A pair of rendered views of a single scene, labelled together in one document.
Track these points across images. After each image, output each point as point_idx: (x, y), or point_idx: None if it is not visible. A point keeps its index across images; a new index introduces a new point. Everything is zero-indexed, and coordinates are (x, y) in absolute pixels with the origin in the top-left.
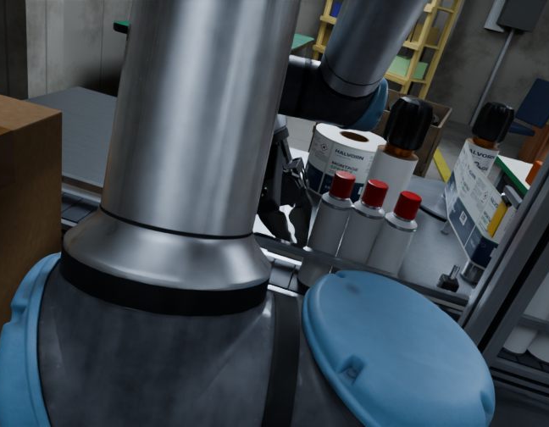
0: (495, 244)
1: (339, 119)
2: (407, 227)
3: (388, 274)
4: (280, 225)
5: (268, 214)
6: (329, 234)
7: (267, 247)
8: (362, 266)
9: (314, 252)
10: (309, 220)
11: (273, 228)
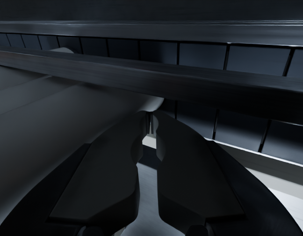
0: None
1: None
2: None
3: None
4: (177, 160)
5: (233, 210)
6: (18, 109)
7: (232, 150)
8: (4, 55)
9: (75, 61)
10: (64, 162)
11: (209, 157)
